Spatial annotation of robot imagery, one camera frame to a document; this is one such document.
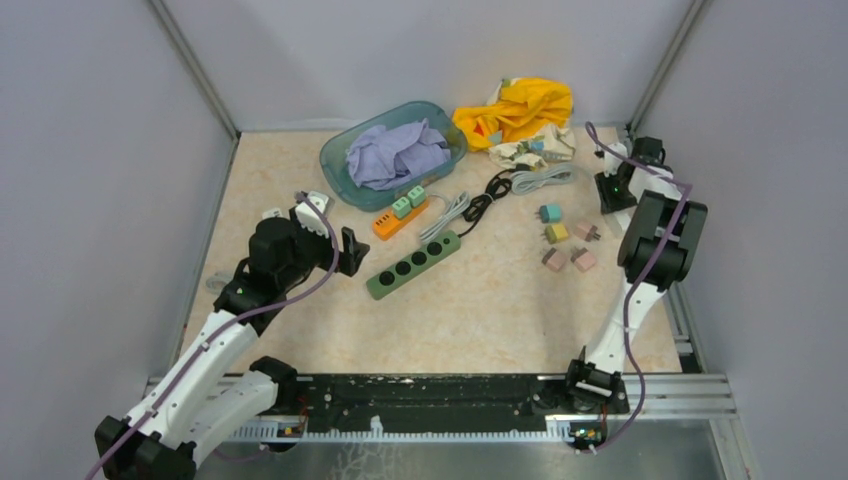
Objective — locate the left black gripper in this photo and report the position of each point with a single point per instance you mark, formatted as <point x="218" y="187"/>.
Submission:
<point x="348" y="260"/>

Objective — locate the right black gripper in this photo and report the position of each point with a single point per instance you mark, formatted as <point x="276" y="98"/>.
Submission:
<point x="609" y="205"/>

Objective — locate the green power strip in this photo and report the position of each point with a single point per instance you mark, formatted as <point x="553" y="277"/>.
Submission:
<point x="401" y="272"/>

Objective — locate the teal charger plug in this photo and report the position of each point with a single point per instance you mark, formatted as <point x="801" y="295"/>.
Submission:
<point x="549" y="213"/>

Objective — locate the yellow charger plug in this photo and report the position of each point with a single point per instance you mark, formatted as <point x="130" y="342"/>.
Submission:
<point x="555" y="233"/>

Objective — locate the pink charger plug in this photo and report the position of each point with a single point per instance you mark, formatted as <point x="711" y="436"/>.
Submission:
<point x="555" y="260"/>
<point x="587" y="231"/>
<point x="583" y="259"/>

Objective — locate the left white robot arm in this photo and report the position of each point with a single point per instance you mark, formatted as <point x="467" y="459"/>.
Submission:
<point x="177" y="426"/>

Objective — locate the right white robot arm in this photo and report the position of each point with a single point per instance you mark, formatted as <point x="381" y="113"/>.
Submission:
<point x="657" y="251"/>

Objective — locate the green charger plug left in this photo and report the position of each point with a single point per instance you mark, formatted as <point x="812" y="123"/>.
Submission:
<point x="401" y="208"/>

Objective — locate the green charger plug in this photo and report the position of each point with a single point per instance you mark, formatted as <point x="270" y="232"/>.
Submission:
<point x="416" y="196"/>
<point x="401" y="208"/>

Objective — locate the green charger plug right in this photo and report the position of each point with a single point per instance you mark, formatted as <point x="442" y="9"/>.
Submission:
<point x="416" y="196"/>

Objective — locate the orange power strip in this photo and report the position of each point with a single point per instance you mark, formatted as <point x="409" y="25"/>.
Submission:
<point x="386" y="225"/>

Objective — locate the cream dinosaur print cloth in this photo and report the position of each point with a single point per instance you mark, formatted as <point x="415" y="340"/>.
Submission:
<point x="547" y="138"/>

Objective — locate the purple cloth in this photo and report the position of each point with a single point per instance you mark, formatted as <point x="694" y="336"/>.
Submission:
<point x="383" y="159"/>

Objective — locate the teal plastic basin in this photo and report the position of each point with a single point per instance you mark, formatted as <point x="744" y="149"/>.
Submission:
<point x="333" y="155"/>

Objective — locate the yellow cloth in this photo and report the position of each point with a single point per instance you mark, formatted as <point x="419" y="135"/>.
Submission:
<point x="520" y="109"/>

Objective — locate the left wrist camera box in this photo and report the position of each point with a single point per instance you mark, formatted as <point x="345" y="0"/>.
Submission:
<point x="311" y="210"/>

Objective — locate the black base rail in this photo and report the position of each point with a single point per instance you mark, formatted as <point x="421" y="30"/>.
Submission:
<point x="449" y="405"/>

